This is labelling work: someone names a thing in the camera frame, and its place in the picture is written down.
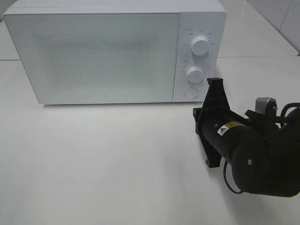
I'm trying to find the round white door button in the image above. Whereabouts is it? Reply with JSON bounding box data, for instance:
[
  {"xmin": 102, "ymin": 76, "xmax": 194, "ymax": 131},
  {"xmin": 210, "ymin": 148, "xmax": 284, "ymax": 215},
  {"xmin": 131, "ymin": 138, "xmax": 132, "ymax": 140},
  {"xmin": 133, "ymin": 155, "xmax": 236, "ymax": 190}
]
[{"xmin": 184, "ymin": 88, "xmax": 198, "ymax": 99}]

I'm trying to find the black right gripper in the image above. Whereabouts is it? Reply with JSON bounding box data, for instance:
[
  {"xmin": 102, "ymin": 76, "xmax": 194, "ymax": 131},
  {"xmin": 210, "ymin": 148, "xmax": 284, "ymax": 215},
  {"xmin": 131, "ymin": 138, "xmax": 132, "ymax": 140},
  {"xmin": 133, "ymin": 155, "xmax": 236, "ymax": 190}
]
[{"xmin": 195, "ymin": 77, "xmax": 251, "ymax": 168}]

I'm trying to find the white microwave door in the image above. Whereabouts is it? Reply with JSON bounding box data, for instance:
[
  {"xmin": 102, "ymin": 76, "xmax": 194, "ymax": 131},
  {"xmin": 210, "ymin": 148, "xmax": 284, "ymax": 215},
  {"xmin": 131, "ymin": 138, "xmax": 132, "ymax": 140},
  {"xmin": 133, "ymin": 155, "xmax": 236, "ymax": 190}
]
[{"xmin": 5, "ymin": 13, "xmax": 179, "ymax": 104}]

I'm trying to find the white microwave oven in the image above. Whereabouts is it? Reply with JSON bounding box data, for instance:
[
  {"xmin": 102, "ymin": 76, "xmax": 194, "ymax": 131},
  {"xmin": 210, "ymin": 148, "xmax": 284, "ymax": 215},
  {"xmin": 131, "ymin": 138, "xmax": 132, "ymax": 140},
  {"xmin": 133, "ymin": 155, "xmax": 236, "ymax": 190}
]
[{"xmin": 3, "ymin": 0, "xmax": 227, "ymax": 104}]

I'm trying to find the white microwave knob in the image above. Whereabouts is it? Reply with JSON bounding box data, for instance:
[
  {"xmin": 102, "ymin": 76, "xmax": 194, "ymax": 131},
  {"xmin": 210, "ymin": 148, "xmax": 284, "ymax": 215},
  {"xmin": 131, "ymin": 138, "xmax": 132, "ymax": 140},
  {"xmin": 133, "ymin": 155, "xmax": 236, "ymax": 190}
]
[
  {"xmin": 190, "ymin": 34, "xmax": 210, "ymax": 56},
  {"xmin": 186, "ymin": 66, "xmax": 204, "ymax": 83}
]

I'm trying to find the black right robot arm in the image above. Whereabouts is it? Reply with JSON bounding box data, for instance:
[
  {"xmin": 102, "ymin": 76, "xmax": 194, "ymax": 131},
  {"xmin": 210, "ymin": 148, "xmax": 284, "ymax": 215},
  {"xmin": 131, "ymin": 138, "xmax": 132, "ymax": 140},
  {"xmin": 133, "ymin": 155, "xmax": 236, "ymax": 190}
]
[{"xmin": 193, "ymin": 78, "xmax": 300, "ymax": 197}]

